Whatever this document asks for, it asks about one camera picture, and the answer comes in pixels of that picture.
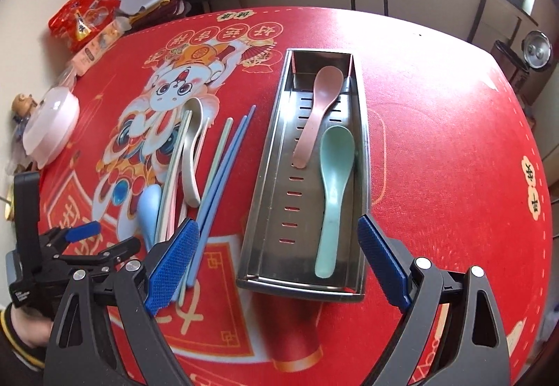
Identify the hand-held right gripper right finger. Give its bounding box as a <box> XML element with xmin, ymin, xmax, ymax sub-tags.
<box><xmin>357</xmin><ymin>213</ymin><xmax>511</xmax><ymax>386</ymax></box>

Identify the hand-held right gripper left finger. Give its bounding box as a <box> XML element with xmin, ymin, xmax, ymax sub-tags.
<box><xmin>44</xmin><ymin>217</ymin><xmax>199</xmax><ymax>386</ymax></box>

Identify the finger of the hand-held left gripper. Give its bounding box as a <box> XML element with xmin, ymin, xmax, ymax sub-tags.
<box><xmin>43</xmin><ymin>221</ymin><xmax>102</xmax><ymax>256</ymax></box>
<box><xmin>55</xmin><ymin>236</ymin><xmax>141</xmax><ymax>278</ymax></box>

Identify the pink chopstick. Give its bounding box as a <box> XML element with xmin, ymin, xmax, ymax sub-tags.
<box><xmin>161</xmin><ymin>137</ymin><xmax>186</xmax><ymax>242</ymax></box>
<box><xmin>172</xmin><ymin>119</ymin><xmax>211</xmax><ymax>238</ymax></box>

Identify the blue spoon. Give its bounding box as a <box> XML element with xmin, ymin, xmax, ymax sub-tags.
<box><xmin>137</xmin><ymin>185</ymin><xmax>164</xmax><ymax>253</ymax></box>

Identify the white spoon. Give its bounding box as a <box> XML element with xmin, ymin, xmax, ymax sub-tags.
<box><xmin>180</xmin><ymin>96</ymin><xmax>207</xmax><ymax>208</ymax></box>

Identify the light green chopstick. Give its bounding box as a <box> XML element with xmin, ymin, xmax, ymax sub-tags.
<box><xmin>155</xmin><ymin>110</ymin><xmax>192</xmax><ymax>240</ymax></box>
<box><xmin>177</xmin><ymin>117</ymin><xmax>233</xmax><ymax>307</ymax></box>

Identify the green spoon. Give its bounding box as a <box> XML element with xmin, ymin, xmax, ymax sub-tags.
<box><xmin>314</xmin><ymin>125</ymin><xmax>356</xmax><ymax>279</ymax></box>

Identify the blue chopstick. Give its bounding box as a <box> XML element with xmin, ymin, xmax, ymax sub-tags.
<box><xmin>189</xmin><ymin>105</ymin><xmax>257</xmax><ymax>288</ymax></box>
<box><xmin>183</xmin><ymin>115</ymin><xmax>251</xmax><ymax>282</ymax></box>

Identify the metal utensil tray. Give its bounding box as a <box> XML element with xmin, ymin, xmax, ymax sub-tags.
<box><xmin>236</xmin><ymin>47</ymin><xmax>372</xmax><ymax>303</ymax></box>

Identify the pink spoon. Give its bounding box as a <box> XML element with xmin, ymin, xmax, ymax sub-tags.
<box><xmin>292</xmin><ymin>66</ymin><xmax>345</xmax><ymax>170</ymax></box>

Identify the person's left forearm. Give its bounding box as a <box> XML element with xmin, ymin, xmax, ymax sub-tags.
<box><xmin>0</xmin><ymin>303</ymin><xmax>46</xmax><ymax>371</ymax></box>

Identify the person's left hand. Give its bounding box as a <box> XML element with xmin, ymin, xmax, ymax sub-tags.
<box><xmin>11</xmin><ymin>306</ymin><xmax>53</xmax><ymax>347</ymax></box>

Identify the pink bowl with clear lid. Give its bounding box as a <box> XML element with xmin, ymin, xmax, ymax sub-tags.
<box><xmin>22</xmin><ymin>86</ymin><xmax>80</xmax><ymax>166</ymax></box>

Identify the small figurine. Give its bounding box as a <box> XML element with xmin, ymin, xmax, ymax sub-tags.
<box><xmin>11</xmin><ymin>93</ymin><xmax>38</xmax><ymax>124</ymax></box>

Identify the red printed tablecloth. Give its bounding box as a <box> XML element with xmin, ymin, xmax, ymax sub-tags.
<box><xmin>37</xmin><ymin>6</ymin><xmax>553</xmax><ymax>386</ymax></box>

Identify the pink cylindrical packet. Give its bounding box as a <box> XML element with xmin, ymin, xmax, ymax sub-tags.
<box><xmin>70</xmin><ymin>25</ymin><xmax>125</xmax><ymax>76</ymax></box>

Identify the red snack bag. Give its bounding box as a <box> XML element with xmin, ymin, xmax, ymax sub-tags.
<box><xmin>48</xmin><ymin>0</ymin><xmax>121</xmax><ymax>52</ymax></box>

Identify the silver pressure cooker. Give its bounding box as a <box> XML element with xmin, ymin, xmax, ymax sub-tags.
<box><xmin>522</xmin><ymin>31</ymin><xmax>552</xmax><ymax>72</ymax></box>

